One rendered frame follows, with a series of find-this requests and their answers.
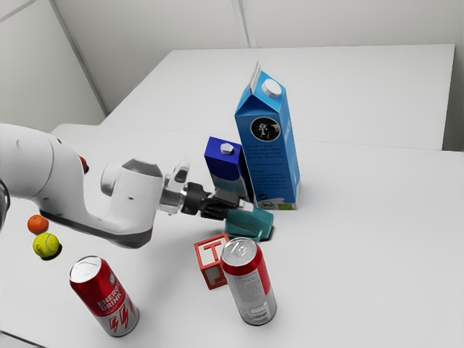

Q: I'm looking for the tall light blue milk carton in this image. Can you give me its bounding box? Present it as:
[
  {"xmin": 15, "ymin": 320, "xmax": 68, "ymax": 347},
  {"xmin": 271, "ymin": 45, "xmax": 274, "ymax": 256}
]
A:
[{"xmin": 234, "ymin": 59, "xmax": 302, "ymax": 212}]

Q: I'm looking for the small dark blue carton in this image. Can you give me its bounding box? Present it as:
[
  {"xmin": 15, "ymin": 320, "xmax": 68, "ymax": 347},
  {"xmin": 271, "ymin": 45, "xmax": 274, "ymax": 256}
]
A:
[{"xmin": 204, "ymin": 136, "xmax": 254, "ymax": 204}]

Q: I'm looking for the red can with lightning print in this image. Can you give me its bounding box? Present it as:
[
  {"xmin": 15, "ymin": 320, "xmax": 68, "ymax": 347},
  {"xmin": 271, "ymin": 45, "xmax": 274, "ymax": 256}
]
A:
[{"xmin": 69, "ymin": 255, "xmax": 141, "ymax": 338}]

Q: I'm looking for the yellow tennis ball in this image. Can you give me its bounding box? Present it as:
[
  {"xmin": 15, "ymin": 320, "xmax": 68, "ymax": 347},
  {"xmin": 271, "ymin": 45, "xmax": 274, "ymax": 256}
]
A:
[{"xmin": 32, "ymin": 232, "xmax": 61, "ymax": 259}]

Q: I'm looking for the red letter block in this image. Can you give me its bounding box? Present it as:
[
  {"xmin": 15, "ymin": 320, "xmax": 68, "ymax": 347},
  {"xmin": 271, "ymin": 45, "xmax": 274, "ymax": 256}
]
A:
[{"xmin": 194, "ymin": 233, "xmax": 231, "ymax": 290}]

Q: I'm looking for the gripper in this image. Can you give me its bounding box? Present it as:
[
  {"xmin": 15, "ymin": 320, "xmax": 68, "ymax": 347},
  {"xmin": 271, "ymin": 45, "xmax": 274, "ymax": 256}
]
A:
[{"xmin": 180, "ymin": 182, "xmax": 255, "ymax": 221}]

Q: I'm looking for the orange fruit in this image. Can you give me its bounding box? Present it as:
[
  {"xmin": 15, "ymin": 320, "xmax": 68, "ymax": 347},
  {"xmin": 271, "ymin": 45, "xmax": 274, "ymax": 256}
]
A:
[{"xmin": 27, "ymin": 214, "xmax": 50, "ymax": 236}]

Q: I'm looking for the red can with grey label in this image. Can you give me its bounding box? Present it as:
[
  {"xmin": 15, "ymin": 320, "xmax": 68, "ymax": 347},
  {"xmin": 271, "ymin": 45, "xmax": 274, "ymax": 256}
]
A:
[{"xmin": 220, "ymin": 237, "xmax": 278, "ymax": 326}]

